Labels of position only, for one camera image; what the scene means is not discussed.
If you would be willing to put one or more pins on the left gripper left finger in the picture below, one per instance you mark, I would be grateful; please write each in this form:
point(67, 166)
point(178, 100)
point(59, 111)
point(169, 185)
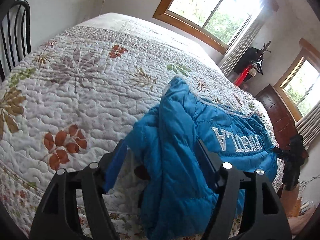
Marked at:
point(57, 214)

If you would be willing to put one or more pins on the floral quilted bedspread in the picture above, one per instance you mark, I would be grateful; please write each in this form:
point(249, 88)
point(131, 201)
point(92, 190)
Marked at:
point(71, 100)

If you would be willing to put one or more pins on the wooden framed window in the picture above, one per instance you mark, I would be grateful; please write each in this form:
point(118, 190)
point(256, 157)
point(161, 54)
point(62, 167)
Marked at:
point(215, 22)
point(299, 85)

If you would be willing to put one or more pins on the blue puffer jacket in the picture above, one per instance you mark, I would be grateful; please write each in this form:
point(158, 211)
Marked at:
point(177, 201)

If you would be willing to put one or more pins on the white pleated curtain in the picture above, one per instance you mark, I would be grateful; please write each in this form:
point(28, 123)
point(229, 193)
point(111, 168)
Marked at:
point(240, 45)

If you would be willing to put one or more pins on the wooden coat rack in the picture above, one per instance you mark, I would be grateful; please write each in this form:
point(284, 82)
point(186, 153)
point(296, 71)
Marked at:
point(262, 55)

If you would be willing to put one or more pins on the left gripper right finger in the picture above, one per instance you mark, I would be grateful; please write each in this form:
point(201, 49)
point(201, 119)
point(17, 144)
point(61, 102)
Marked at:
point(263, 214)

